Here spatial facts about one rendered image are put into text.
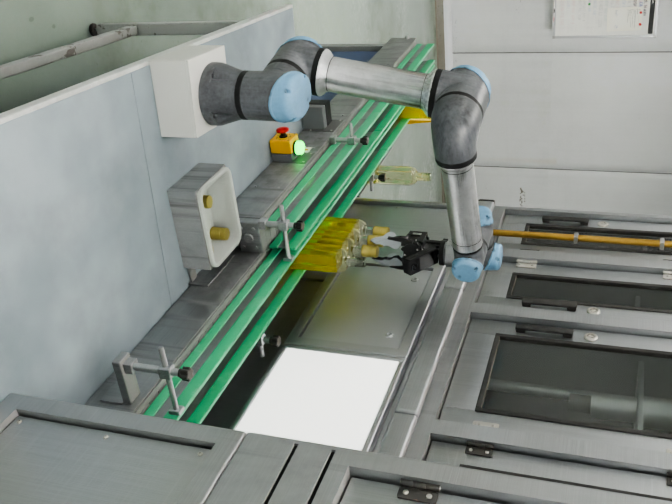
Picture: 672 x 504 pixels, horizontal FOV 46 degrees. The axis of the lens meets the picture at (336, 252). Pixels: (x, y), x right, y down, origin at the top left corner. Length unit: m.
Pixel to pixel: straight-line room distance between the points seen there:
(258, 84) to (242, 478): 0.95
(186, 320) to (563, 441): 0.92
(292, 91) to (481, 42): 6.31
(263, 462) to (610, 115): 7.17
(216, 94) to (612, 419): 1.18
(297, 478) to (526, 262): 1.42
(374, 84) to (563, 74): 6.23
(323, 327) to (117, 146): 0.76
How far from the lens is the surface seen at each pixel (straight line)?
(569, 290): 2.41
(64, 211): 1.70
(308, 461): 1.30
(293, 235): 2.29
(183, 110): 1.93
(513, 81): 8.18
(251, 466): 1.31
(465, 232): 1.97
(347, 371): 2.03
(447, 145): 1.82
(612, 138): 8.31
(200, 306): 2.03
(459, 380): 2.05
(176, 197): 2.00
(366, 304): 2.28
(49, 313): 1.69
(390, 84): 1.93
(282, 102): 1.86
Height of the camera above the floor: 1.79
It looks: 19 degrees down
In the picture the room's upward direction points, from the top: 95 degrees clockwise
